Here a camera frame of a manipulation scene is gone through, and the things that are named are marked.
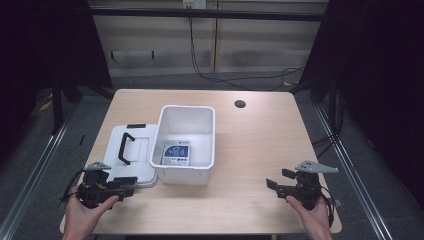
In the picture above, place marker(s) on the white plastic storage box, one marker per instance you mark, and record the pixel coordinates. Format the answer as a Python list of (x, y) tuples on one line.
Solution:
[(186, 123)]

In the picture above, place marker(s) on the person's left hand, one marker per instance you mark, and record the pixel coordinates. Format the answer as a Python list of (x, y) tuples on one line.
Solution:
[(81, 220)]

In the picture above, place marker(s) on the white wall power outlet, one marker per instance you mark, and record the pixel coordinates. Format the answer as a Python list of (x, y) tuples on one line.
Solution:
[(195, 3)]

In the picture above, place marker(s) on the black upright stand post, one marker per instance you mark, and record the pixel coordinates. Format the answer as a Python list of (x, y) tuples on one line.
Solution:
[(57, 106)]

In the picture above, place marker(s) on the yellow floor tape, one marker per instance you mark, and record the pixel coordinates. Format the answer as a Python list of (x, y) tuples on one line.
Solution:
[(46, 105)]

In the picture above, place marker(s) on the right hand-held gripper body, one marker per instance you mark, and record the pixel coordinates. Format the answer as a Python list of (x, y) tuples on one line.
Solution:
[(308, 190)]

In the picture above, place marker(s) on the small black floor stick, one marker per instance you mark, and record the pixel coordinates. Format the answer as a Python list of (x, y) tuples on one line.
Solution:
[(82, 140)]

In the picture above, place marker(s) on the blue and white packet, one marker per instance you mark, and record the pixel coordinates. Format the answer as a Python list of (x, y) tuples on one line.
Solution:
[(176, 155)]

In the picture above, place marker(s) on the black horizontal frame bar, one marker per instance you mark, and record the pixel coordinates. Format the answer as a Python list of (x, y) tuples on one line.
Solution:
[(206, 14)]

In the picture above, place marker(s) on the metal floor rail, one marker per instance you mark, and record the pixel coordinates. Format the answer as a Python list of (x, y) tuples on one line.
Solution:
[(30, 186), (356, 180)]

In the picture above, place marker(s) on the person's right hand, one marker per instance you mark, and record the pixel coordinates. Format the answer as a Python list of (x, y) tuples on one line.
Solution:
[(316, 220)]

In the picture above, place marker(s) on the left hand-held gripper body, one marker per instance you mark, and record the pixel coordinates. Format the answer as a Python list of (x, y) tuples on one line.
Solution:
[(95, 191)]

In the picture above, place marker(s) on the black curtain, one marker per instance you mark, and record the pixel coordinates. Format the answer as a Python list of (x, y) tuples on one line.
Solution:
[(40, 43), (383, 66)]

